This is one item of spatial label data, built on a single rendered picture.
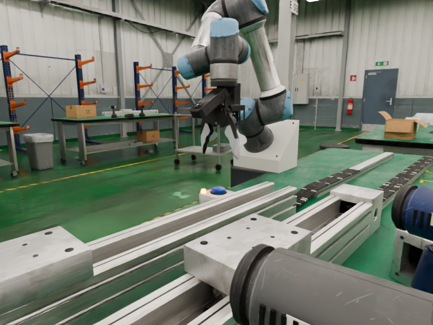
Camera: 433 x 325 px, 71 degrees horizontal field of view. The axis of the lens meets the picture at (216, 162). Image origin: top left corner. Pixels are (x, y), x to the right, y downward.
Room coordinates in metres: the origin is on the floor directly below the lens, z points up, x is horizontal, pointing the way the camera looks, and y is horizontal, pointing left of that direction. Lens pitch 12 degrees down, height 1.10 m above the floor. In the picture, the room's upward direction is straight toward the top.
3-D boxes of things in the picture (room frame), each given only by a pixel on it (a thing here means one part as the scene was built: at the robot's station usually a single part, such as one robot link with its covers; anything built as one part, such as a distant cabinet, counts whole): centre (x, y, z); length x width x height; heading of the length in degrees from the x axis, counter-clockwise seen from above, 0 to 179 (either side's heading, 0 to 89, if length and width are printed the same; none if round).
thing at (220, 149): (5.11, 0.16, 0.50); 1.03 x 0.55 x 1.01; 59
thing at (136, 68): (10.43, 1.14, 1.10); 3.31 x 0.90 x 2.20; 144
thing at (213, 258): (0.40, -0.05, 0.87); 0.16 x 0.11 x 0.07; 137
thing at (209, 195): (0.82, -0.01, 0.81); 0.10 x 0.08 x 0.06; 47
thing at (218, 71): (0.84, -0.02, 1.17); 0.08 x 0.08 x 0.05
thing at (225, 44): (0.85, -0.02, 1.24); 0.09 x 0.08 x 0.11; 160
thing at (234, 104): (0.85, -0.02, 1.09); 0.09 x 0.08 x 0.12; 137
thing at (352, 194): (0.74, -0.34, 0.83); 0.12 x 0.09 x 0.10; 47
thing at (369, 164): (1.32, -0.65, 0.79); 0.96 x 0.04 x 0.03; 137
